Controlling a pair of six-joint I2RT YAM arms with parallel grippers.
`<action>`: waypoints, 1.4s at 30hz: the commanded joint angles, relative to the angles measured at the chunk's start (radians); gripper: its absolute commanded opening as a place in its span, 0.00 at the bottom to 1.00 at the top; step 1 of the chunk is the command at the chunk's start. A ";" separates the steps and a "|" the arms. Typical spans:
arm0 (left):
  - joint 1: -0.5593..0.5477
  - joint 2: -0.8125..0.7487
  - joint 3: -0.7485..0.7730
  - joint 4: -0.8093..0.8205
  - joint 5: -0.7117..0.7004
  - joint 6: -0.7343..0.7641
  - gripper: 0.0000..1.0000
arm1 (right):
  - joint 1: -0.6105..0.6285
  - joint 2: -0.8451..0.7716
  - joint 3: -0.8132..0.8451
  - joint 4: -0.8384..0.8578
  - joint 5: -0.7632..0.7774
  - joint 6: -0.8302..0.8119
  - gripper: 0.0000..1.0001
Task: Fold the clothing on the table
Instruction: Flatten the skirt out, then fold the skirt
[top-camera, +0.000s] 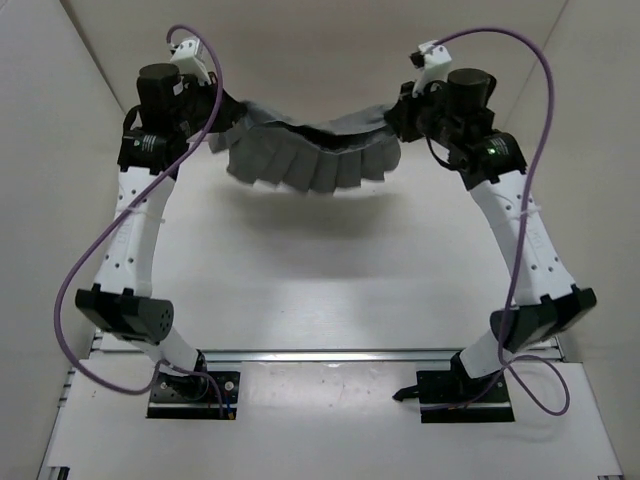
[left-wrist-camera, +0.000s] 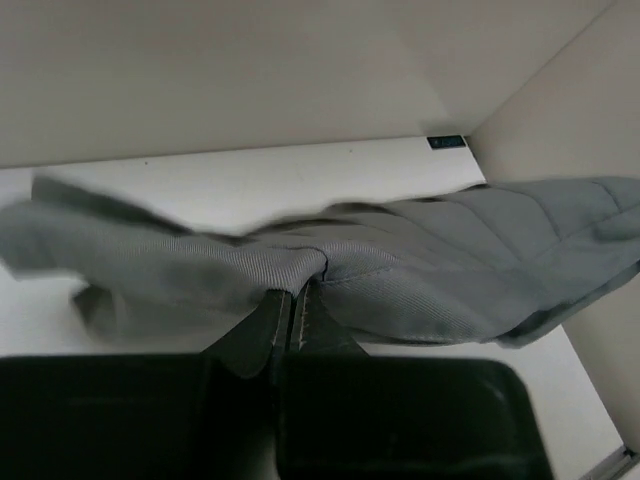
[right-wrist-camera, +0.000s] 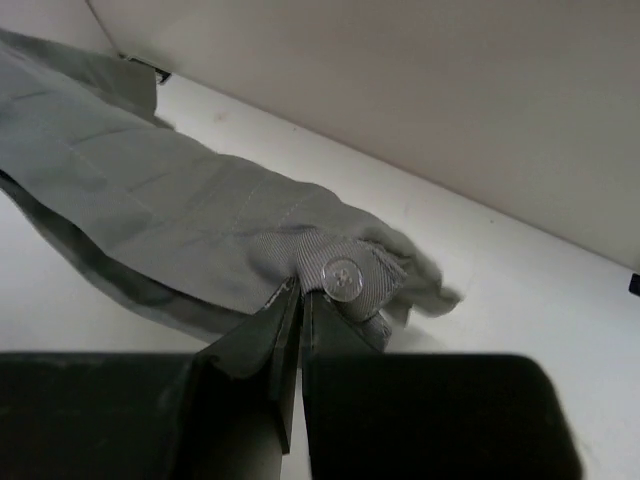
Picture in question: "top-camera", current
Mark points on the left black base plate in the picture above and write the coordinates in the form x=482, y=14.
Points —
x=194, y=398

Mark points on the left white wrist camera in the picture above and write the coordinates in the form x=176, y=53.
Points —
x=187, y=56

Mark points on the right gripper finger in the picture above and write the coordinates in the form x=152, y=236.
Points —
x=403, y=109
x=402, y=128

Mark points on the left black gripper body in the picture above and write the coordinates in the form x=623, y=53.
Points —
x=200, y=105

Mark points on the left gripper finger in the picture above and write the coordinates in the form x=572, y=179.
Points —
x=231, y=111
x=232, y=135

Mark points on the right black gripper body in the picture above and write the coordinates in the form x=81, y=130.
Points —
x=431, y=122

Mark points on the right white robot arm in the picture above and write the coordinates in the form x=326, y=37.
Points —
x=543, y=299

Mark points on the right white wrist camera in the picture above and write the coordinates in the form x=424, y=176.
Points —
x=433, y=61

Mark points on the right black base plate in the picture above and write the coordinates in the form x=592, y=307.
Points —
x=444, y=399

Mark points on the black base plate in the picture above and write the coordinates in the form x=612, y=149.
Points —
x=194, y=398
x=444, y=399

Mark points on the grey pleated skirt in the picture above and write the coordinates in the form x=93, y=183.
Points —
x=336, y=154

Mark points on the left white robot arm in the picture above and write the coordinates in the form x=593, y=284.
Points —
x=121, y=301

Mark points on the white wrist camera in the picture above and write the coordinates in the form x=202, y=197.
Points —
x=433, y=61
x=187, y=56

